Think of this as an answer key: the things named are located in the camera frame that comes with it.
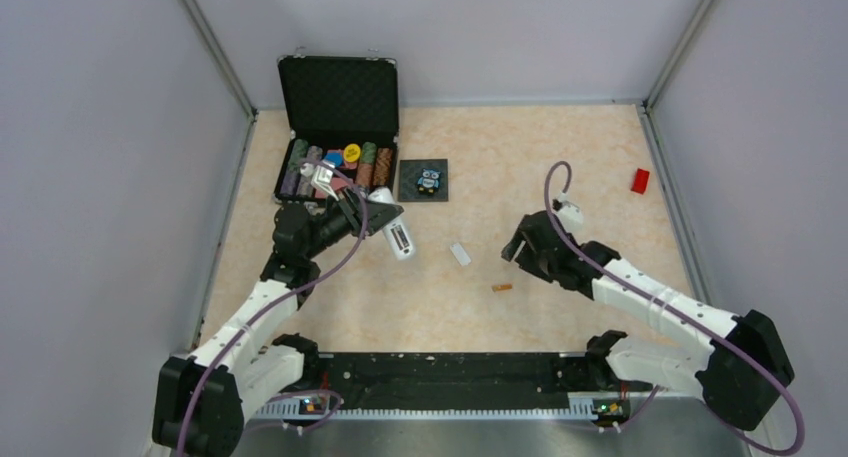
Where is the white battery cover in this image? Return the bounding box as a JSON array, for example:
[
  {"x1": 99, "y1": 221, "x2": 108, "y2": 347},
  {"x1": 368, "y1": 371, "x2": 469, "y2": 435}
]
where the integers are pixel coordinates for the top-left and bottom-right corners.
[{"x1": 450, "y1": 243, "x2": 472, "y2": 267}]

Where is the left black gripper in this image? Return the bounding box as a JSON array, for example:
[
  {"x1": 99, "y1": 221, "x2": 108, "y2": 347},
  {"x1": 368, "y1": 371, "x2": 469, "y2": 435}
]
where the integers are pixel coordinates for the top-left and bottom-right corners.
[{"x1": 303, "y1": 184, "x2": 403, "y2": 259}]

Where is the blue owl toy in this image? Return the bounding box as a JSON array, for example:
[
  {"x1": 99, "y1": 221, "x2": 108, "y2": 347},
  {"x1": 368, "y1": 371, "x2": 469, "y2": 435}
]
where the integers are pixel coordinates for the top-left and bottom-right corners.
[{"x1": 416, "y1": 169, "x2": 442, "y2": 196}]

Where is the white remote control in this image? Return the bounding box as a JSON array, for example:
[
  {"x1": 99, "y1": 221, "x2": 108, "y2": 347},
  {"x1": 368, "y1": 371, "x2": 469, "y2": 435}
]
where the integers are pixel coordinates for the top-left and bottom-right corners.
[{"x1": 368, "y1": 187, "x2": 416, "y2": 261}]

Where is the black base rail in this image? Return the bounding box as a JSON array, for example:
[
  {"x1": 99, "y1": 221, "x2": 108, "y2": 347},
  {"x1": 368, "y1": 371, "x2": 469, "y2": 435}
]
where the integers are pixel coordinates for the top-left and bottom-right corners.
[{"x1": 207, "y1": 352, "x2": 652, "y2": 425}]

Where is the yellow poker chip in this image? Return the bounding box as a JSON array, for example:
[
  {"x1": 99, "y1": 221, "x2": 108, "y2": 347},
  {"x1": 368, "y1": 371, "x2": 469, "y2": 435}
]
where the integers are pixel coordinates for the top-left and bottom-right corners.
[{"x1": 342, "y1": 143, "x2": 362, "y2": 164}]

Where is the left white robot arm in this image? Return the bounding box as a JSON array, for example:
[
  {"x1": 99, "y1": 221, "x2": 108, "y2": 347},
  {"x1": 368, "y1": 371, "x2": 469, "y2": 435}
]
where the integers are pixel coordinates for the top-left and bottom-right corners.
[{"x1": 152, "y1": 187, "x2": 403, "y2": 456}]

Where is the dark grey lego baseplate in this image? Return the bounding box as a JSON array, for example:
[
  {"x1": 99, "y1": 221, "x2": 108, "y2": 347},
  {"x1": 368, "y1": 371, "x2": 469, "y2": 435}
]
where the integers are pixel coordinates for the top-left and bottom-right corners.
[{"x1": 395, "y1": 159, "x2": 450, "y2": 203}]

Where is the red lego brick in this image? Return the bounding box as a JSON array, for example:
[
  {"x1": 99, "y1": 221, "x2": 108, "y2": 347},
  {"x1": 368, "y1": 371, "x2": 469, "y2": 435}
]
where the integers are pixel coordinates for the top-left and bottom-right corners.
[{"x1": 630, "y1": 168, "x2": 651, "y2": 195}]

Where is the black poker chip case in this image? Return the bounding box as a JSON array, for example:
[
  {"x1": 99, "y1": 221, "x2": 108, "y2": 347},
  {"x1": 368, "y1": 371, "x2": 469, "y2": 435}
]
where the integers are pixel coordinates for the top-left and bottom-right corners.
[{"x1": 272, "y1": 54, "x2": 400, "y2": 203}]

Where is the purple cable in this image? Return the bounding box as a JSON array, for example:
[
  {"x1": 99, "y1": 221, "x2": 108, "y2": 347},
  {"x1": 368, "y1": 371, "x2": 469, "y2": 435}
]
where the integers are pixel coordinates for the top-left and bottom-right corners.
[
  {"x1": 173, "y1": 162, "x2": 370, "y2": 457},
  {"x1": 543, "y1": 161, "x2": 807, "y2": 457}
]

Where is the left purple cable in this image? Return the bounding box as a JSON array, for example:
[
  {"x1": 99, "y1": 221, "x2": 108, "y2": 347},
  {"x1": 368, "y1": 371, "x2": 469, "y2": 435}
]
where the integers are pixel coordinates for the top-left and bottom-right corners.
[{"x1": 173, "y1": 162, "x2": 370, "y2": 457}]

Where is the blue poker chip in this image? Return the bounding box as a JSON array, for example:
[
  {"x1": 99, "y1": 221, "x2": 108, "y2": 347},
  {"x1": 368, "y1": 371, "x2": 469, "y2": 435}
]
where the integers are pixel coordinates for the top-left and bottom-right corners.
[{"x1": 323, "y1": 149, "x2": 344, "y2": 168}]

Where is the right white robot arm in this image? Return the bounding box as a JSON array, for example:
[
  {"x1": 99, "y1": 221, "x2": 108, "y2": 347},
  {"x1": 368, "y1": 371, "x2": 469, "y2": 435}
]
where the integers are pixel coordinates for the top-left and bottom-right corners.
[{"x1": 501, "y1": 211, "x2": 795, "y2": 431}]

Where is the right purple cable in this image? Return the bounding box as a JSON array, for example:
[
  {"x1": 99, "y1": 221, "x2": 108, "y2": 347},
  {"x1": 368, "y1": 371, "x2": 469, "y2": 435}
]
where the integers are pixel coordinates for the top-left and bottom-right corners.
[{"x1": 543, "y1": 161, "x2": 807, "y2": 457}]

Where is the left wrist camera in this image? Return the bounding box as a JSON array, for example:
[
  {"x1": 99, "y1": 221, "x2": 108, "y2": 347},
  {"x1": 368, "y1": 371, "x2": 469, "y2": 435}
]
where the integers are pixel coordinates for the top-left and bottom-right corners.
[{"x1": 300, "y1": 160, "x2": 336, "y2": 195}]

